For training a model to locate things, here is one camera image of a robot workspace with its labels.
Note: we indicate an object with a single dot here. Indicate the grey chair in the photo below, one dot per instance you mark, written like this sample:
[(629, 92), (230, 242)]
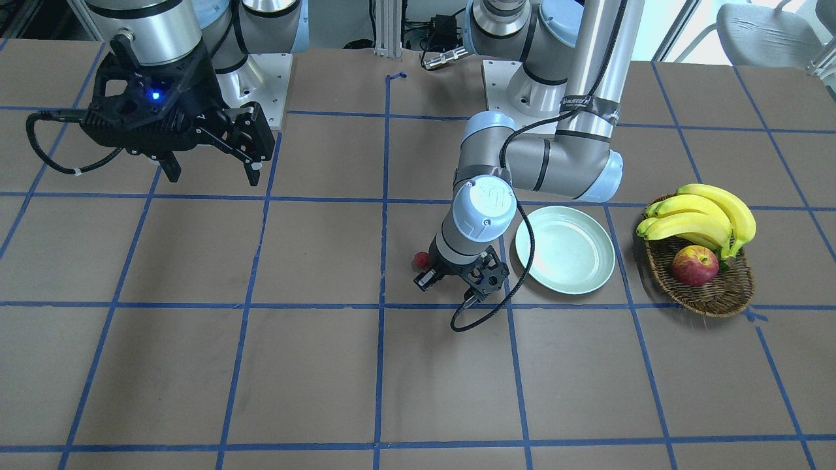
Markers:
[(758, 36)]

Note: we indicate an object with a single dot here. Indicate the red strawberry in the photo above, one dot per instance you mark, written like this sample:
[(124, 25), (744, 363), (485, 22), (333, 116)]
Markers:
[(422, 261)]

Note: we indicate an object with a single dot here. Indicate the red apple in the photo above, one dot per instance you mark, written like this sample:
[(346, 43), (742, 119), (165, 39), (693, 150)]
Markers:
[(694, 265)]

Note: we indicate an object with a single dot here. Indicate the light green plate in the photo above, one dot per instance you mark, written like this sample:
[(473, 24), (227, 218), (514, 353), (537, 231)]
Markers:
[(565, 250)]

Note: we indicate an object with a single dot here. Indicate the yellow banana bunch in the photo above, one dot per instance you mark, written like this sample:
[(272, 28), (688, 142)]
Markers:
[(704, 214)]

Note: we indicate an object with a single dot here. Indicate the wicker fruit basket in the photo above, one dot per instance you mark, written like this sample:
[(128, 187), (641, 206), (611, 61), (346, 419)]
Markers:
[(729, 293)]

